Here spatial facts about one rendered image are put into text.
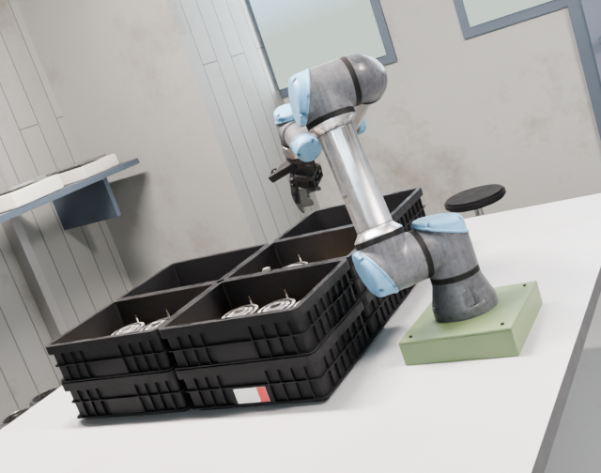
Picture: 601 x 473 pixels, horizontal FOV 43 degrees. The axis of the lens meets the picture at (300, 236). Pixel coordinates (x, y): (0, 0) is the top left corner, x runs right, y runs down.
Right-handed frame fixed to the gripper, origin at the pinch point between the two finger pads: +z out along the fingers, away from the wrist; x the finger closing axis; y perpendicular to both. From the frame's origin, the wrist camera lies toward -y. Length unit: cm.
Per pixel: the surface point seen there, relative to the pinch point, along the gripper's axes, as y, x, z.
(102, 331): -43, -58, 2
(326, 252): 13.4, -19.0, 1.5
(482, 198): 34, 101, 81
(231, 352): 12, -73, -19
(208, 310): -5, -55, -11
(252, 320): 19, -70, -28
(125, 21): -153, 144, 11
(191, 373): 0, -76, -12
